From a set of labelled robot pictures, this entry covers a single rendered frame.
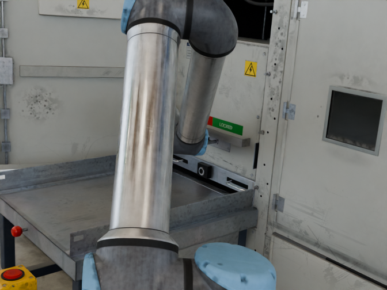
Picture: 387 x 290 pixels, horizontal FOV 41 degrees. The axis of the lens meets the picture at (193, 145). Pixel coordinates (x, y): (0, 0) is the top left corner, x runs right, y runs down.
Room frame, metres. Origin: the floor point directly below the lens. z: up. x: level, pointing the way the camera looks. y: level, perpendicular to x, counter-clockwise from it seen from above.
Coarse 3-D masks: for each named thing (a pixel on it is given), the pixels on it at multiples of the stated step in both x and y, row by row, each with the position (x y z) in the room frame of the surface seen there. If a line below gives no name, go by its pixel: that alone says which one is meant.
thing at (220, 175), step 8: (184, 160) 2.02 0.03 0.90; (192, 160) 1.98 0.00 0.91; (200, 160) 1.94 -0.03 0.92; (192, 168) 1.98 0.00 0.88; (216, 168) 1.87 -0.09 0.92; (224, 168) 1.86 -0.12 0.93; (216, 176) 1.87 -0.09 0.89; (224, 176) 1.84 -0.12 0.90; (232, 176) 1.81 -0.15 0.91; (240, 176) 1.78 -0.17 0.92; (224, 184) 1.84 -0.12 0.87; (232, 184) 1.80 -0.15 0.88; (240, 184) 1.78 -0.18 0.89
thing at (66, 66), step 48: (0, 0) 1.92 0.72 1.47; (48, 0) 1.98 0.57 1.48; (96, 0) 2.05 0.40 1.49; (0, 48) 1.94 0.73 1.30; (48, 48) 2.01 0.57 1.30; (96, 48) 2.08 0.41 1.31; (0, 96) 1.94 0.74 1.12; (48, 96) 2.01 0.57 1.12; (96, 96) 2.08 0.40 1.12; (0, 144) 1.94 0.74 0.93; (48, 144) 2.01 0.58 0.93; (96, 144) 2.08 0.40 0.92
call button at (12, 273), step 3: (9, 270) 1.04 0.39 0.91; (12, 270) 1.05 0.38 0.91; (15, 270) 1.05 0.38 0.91; (18, 270) 1.05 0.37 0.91; (3, 273) 1.04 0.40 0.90; (6, 273) 1.03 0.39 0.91; (9, 273) 1.03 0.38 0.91; (12, 273) 1.03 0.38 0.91; (15, 273) 1.03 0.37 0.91; (18, 273) 1.04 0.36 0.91; (21, 273) 1.04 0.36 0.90; (3, 276) 1.02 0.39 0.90; (6, 276) 1.02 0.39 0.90; (9, 276) 1.02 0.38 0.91; (12, 276) 1.02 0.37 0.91; (15, 276) 1.02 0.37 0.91; (18, 276) 1.03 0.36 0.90
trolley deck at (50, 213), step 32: (32, 192) 1.68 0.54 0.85; (64, 192) 1.70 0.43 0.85; (96, 192) 1.72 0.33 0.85; (192, 192) 1.79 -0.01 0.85; (32, 224) 1.42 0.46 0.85; (64, 224) 1.44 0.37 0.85; (96, 224) 1.45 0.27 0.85; (192, 224) 1.50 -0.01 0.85; (224, 224) 1.56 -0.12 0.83; (64, 256) 1.26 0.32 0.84
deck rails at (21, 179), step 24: (24, 168) 1.73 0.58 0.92; (48, 168) 1.79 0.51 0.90; (72, 168) 1.85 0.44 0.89; (96, 168) 1.91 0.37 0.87; (0, 192) 1.65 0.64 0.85; (240, 192) 1.64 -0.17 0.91; (192, 216) 1.51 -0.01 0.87; (216, 216) 1.57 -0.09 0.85; (72, 240) 1.24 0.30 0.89; (96, 240) 1.29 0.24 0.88
